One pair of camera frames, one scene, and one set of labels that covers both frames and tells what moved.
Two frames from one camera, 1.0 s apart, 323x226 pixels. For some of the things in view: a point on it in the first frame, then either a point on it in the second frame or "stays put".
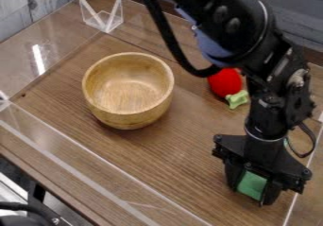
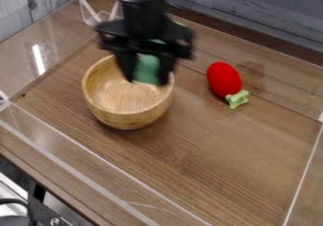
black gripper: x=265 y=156 → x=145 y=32
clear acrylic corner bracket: x=104 y=20 stays put
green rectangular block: x=252 y=185 → x=148 y=69
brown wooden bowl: x=128 y=88 stays put
